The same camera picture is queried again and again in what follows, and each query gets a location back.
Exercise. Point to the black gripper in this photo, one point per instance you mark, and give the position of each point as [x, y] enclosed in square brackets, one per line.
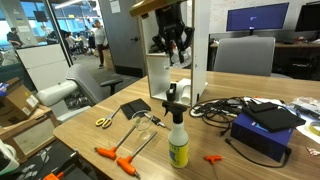
[170, 20]

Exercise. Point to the clear plastic water bottle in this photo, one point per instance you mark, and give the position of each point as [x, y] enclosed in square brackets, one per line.
[183, 58]

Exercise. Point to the white spray bottle yellow label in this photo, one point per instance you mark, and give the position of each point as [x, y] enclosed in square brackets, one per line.
[178, 140]

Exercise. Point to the white wooden shelf unit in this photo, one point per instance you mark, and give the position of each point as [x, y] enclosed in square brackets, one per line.
[200, 50]

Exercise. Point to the whiteboard with writing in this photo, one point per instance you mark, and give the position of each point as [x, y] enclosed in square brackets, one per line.
[218, 20]

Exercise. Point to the white paper roll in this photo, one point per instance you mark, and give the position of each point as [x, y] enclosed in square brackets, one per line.
[184, 91]

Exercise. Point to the black tape dispenser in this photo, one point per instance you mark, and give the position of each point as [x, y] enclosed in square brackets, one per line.
[171, 93]

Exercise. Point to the grey office chair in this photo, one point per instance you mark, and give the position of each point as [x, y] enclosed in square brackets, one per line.
[86, 83]
[245, 56]

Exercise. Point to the standing person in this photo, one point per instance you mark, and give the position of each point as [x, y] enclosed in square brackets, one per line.
[100, 40]

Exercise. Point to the clear plastic cup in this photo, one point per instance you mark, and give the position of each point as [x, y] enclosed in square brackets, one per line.
[143, 121]

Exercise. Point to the blue screen monitor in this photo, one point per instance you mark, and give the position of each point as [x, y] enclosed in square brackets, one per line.
[256, 16]

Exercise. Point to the small orange hex key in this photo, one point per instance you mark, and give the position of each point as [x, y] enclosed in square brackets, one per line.
[213, 159]

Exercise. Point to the black flat case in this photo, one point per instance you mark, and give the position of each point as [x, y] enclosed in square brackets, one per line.
[273, 118]

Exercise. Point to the blue cardboard box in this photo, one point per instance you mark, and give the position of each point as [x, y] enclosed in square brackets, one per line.
[260, 140]

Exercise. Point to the white cabinet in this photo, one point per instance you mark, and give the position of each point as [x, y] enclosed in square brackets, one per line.
[43, 66]

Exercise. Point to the black dark monitor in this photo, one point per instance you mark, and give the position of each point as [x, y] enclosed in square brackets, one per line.
[308, 16]

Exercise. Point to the clear plastic bag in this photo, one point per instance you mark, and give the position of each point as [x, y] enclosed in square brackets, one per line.
[305, 105]

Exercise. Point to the seated person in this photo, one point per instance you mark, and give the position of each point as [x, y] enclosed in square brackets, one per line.
[14, 38]

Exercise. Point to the yellow tape roll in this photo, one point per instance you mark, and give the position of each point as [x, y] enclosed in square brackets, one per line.
[315, 128]

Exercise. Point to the brown cardboard box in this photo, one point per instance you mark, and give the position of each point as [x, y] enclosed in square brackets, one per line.
[16, 103]

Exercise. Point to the wooden side table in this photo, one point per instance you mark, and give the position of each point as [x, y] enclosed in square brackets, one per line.
[30, 133]

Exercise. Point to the tan wrist camera mount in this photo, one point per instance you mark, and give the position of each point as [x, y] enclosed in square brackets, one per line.
[150, 7]

